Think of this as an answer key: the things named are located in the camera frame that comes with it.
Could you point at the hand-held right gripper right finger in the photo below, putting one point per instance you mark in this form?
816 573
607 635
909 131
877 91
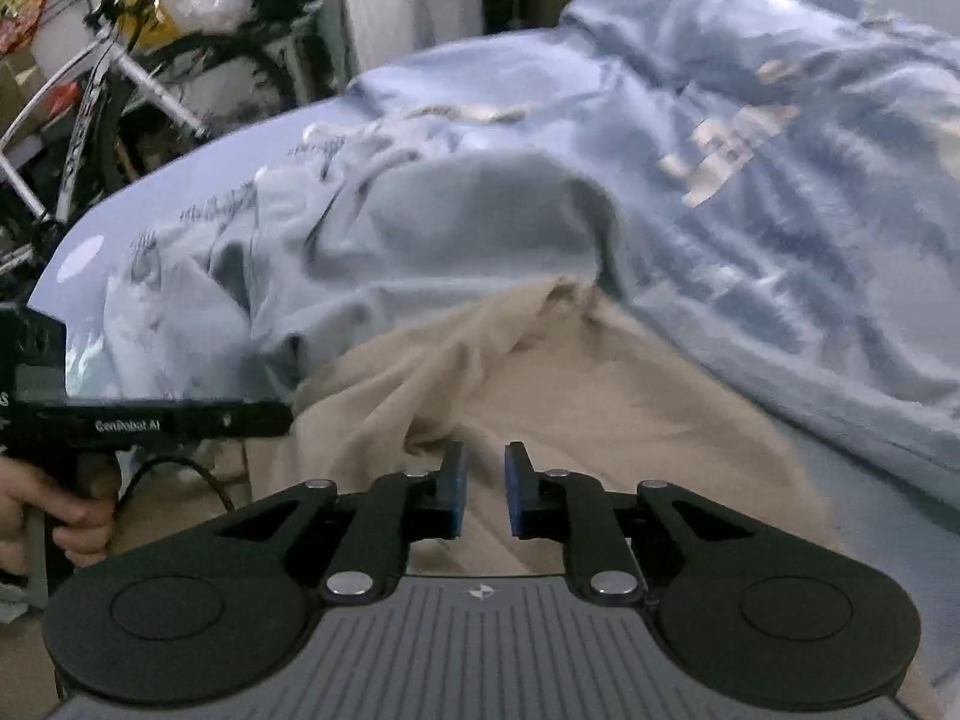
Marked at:
516 491

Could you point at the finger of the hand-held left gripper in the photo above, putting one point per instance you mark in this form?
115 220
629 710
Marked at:
259 418

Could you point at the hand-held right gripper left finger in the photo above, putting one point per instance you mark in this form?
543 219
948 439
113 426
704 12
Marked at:
454 491

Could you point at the beige shirt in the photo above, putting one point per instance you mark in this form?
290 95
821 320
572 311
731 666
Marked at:
570 405

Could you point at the person's left hand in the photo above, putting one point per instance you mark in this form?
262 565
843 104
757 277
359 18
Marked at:
82 532

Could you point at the white and black bicycle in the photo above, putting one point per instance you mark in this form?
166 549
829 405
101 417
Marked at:
112 90

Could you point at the blue floral duvet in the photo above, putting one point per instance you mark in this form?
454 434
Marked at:
750 202

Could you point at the red printed bag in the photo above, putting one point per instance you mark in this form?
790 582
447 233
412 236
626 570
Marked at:
22 0

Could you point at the silver suitcase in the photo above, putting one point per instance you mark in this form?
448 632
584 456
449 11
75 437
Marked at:
405 0

